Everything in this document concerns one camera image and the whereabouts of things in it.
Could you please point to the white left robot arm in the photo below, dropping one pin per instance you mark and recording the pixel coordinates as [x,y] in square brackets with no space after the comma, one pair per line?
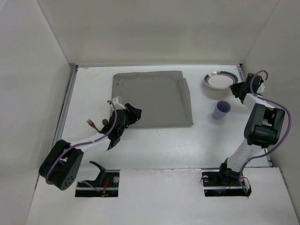
[61,166]

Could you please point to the brown wooden fork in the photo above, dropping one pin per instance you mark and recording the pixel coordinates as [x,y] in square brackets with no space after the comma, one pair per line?
[91,123]

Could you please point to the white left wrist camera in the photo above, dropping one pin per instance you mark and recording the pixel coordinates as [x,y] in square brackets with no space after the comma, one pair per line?
[115,104]

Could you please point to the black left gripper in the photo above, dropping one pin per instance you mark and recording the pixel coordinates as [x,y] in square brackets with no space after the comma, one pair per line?
[131,113]

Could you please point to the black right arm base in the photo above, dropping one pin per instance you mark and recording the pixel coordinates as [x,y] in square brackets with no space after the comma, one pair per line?
[223,182]

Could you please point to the lilac plastic cup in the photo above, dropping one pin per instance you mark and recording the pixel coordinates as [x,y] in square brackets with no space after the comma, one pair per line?
[221,109]

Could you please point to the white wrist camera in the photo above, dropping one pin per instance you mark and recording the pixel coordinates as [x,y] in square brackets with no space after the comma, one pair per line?
[261,88]
[115,104]

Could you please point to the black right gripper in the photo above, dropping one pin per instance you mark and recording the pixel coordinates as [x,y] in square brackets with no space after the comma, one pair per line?
[240,88]

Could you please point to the white plate green rim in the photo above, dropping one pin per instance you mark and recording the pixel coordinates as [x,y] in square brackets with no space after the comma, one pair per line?
[220,80]

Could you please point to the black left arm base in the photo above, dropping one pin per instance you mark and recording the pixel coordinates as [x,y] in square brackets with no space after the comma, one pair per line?
[105,185]

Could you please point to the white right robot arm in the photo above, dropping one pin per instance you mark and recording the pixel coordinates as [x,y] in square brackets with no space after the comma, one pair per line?
[262,129]

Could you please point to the grey cloth placemat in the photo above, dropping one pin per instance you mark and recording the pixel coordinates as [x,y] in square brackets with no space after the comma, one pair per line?
[162,96]

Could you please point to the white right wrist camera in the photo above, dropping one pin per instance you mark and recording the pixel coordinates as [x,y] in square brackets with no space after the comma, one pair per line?
[261,88]

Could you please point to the brown wooden spoon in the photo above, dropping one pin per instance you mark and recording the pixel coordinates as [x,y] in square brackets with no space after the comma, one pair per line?
[105,122]

